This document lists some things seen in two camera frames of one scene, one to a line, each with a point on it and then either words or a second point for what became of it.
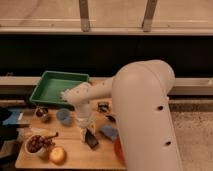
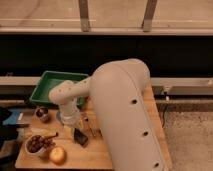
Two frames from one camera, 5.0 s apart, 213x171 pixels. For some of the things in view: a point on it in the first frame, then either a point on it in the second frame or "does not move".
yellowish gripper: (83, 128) to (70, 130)
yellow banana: (40, 131) does not move
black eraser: (91, 139) to (79, 137)
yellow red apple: (57, 155) does not move
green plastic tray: (53, 83) does not move
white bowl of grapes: (38, 144) does not move
